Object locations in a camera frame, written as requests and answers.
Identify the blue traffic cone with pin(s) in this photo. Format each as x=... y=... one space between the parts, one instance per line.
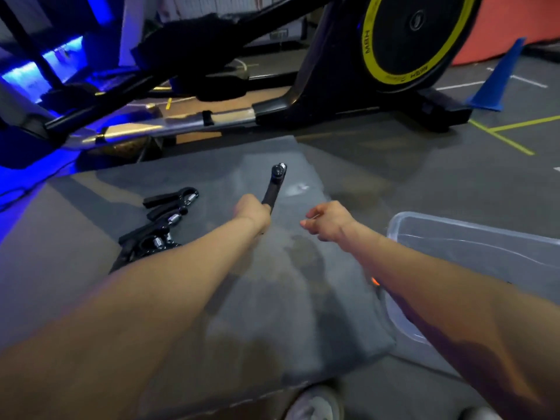
x=496 y=80

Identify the black elliptical trainer machine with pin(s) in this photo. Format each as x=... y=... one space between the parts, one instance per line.
x=245 y=69

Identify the person's left hand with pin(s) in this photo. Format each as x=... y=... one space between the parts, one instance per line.
x=251 y=212

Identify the red padded mat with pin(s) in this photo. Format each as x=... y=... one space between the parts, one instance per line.
x=507 y=26

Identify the person's white left shoe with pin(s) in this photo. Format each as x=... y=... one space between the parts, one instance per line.
x=315 y=404

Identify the person's left forearm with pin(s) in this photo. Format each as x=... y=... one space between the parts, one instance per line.
x=113 y=319

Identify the person's right thumb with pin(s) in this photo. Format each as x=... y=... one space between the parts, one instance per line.
x=317 y=210

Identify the clear plastic storage bin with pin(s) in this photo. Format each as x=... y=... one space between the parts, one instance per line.
x=472 y=266

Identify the person's right forearm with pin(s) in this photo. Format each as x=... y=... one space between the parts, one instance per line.
x=455 y=310

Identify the grey foam mat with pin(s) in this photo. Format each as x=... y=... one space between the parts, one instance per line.
x=245 y=258

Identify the person's left fingers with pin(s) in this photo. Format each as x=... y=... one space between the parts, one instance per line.
x=262 y=204

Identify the person's right hand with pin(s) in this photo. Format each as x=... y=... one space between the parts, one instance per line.
x=332 y=223

